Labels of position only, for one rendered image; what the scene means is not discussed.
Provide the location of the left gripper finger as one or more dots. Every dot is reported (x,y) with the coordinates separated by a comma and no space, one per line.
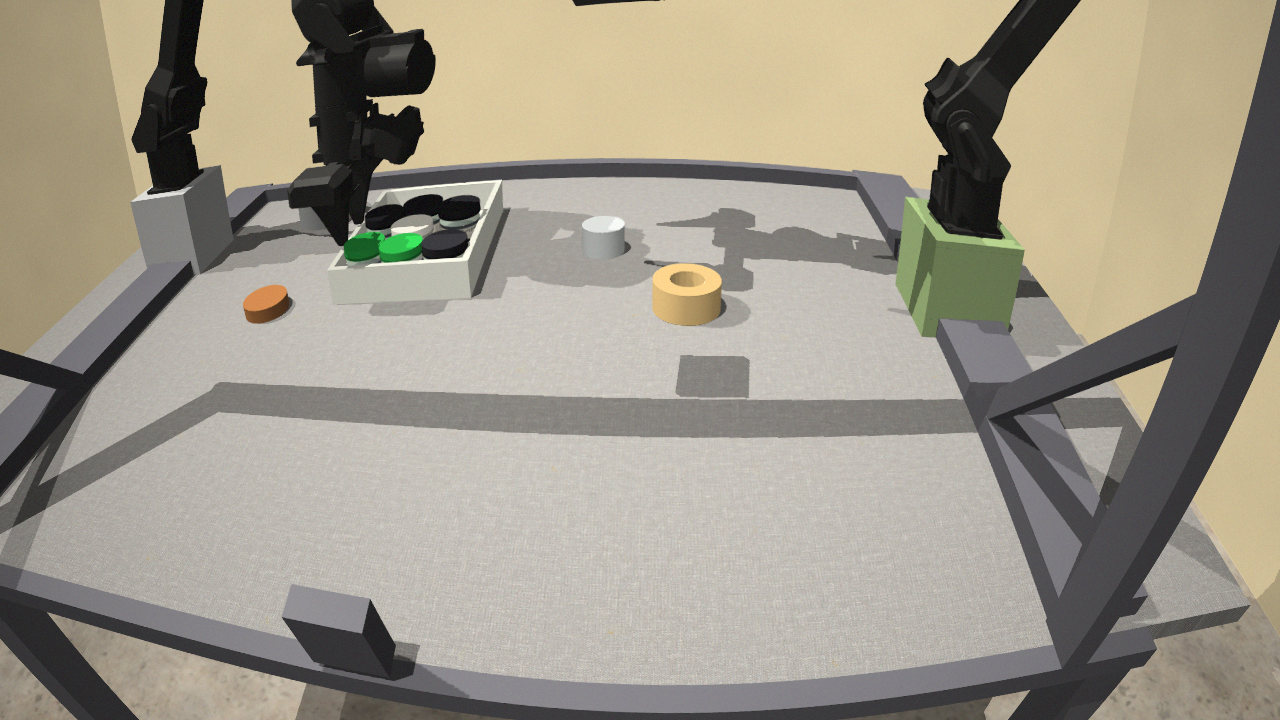
(362,173)
(336,218)

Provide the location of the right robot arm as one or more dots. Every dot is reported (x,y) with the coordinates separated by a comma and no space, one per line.
(979,88)

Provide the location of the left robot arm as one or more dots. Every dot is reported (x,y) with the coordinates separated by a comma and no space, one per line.
(389,64)

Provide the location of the brown round disc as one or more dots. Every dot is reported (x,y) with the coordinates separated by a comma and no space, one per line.
(266,304)

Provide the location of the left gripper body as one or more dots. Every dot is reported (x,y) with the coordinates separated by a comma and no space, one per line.
(330,184)

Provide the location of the white tray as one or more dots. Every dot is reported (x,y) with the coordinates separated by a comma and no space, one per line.
(437,279)

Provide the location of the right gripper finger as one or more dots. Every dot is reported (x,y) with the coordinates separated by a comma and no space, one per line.
(594,2)

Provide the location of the tan roll of tape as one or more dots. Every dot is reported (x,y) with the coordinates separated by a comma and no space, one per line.
(686,306)

